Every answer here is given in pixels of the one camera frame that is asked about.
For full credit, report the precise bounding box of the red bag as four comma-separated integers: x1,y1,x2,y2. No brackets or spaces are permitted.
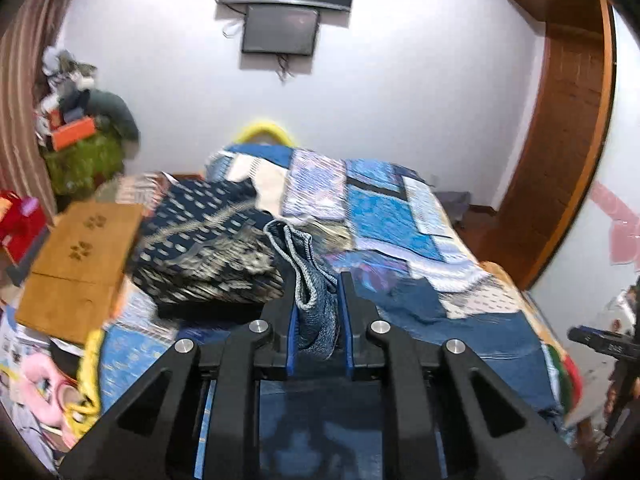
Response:
0,190,51,267

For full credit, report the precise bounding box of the striped brown curtain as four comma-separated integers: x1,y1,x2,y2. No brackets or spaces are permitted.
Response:
0,0,88,221

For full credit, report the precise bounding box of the small black wall monitor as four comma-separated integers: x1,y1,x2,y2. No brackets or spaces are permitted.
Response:
241,4,321,57

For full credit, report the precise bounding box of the brown wooden door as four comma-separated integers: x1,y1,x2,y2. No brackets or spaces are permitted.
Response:
462,0,617,291

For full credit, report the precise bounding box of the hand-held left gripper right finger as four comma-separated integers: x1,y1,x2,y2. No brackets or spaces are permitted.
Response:
339,272,585,480

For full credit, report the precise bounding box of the grey floor cloth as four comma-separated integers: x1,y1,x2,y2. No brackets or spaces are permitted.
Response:
434,191,472,226

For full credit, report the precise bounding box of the blue denim garment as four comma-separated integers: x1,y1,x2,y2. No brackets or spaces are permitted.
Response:
192,219,563,480

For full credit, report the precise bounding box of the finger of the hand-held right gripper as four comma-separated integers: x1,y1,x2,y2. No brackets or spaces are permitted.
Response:
567,326,608,350

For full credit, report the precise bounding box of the green cloth pile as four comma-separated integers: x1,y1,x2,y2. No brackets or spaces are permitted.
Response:
42,130,128,196

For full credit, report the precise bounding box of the pink wall paper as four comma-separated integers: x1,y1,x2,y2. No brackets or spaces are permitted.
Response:
590,182,640,266

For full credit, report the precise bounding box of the blue patchwork bedspread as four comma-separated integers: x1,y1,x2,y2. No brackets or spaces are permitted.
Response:
95,142,576,480

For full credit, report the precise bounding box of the brown paw print board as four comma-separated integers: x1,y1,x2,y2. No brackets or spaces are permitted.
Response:
15,201,147,347

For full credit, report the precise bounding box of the dark blue patterned folded cloth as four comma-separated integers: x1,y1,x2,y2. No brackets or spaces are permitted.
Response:
127,179,287,319

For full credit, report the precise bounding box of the orange box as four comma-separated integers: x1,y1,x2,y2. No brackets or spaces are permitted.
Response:
50,116,97,152

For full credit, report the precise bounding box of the dark green stuffed bag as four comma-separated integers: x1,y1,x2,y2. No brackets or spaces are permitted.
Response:
82,89,141,143

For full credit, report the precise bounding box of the colourful striped mat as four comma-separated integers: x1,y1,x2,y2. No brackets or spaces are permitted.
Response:
542,342,585,416

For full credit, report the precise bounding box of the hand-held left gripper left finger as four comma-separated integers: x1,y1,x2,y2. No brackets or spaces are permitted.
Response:
59,284,302,480

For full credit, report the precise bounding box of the yellow plastic hoop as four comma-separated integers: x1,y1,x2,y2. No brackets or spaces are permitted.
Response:
234,119,297,147

